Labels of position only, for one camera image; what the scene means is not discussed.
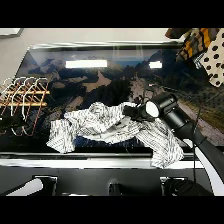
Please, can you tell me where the black and white striped shirt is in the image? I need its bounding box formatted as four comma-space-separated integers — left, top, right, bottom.
45, 101, 185, 169

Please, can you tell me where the brown and orange patterned garment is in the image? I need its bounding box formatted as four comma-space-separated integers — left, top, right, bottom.
165, 27, 222, 70

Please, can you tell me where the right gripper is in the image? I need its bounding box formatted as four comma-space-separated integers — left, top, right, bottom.
122, 104, 149, 122

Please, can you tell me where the silver frame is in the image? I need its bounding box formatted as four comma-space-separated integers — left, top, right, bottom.
0, 152, 224, 197

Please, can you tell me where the white black-dotted garment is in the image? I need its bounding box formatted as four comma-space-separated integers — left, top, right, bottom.
196, 27, 224, 89

